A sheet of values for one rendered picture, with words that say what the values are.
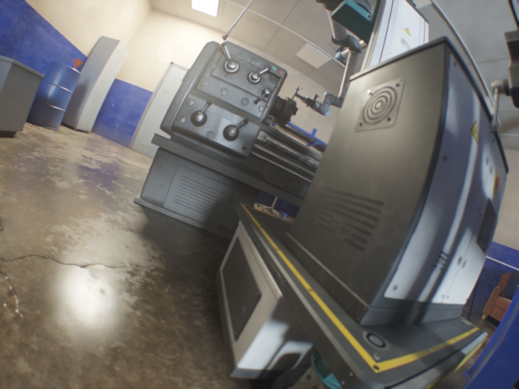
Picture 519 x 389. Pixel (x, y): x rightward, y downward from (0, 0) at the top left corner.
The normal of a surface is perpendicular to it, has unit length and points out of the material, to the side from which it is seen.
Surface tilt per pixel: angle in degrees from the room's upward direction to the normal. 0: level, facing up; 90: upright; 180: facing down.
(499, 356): 90
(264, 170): 90
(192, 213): 90
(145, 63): 90
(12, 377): 0
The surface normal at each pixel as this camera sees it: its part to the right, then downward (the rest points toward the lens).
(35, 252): 0.40, -0.91
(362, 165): -0.88, -0.38
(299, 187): 0.25, 0.17
